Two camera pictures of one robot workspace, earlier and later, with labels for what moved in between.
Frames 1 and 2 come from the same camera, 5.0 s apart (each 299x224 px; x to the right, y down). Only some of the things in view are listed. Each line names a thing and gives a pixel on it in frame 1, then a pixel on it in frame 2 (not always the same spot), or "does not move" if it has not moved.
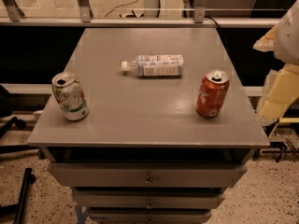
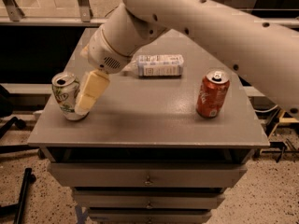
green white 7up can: [70, 95] does not move
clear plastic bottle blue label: [156, 65] does not move
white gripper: [288, 37] to [100, 56]
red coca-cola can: [212, 93] does not move
